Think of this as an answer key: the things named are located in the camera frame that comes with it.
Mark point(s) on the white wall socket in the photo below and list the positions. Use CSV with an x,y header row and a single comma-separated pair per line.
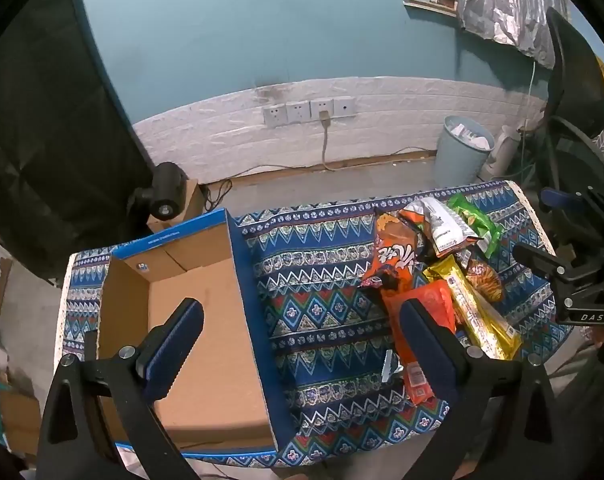
x,y
275,115
322,106
344,106
298,112

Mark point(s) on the green snack bag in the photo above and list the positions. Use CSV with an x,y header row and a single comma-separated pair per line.
x,y
474,217

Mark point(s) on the blue patterned tablecloth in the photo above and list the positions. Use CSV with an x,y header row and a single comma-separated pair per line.
x,y
322,280

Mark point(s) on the pale blue trash bin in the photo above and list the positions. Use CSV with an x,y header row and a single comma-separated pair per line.
x,y
457,160

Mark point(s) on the orange-red snack packet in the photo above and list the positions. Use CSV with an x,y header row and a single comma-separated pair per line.
x,y
415,382

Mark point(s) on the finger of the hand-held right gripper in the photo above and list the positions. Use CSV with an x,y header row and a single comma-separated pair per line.
x,y
562,199
537,257

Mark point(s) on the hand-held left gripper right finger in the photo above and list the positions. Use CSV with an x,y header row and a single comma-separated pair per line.
x,y
427,345

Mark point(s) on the silver foil curtain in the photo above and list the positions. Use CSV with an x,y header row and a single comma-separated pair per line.
x,y
507,0

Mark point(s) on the orange chip bag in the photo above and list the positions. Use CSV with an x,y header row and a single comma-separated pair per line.
x,y
392,260

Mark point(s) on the blue cardboard box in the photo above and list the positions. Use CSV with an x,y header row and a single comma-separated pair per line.
x,y
221,365

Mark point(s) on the clear croissant packet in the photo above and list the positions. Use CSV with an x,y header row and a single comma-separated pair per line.
x,y
487,280

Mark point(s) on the black softbox cloth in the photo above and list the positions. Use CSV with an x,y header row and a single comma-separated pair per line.
x,y
46,135

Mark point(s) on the black office chair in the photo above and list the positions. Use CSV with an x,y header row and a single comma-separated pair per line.
x,y
577,85

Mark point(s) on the long gold snack packet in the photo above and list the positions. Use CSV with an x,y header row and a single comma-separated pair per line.
x,y
474,310

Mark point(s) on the white kettle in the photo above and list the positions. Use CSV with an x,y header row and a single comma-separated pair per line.
x,y
504,152

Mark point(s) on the small silver wrapper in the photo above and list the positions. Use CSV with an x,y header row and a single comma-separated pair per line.
x,y
389,367

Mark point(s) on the silver and orange snack bag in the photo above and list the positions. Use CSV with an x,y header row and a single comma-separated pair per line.
x,y
442,230

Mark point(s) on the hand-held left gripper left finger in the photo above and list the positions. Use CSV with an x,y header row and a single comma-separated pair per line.
x,y
181,345

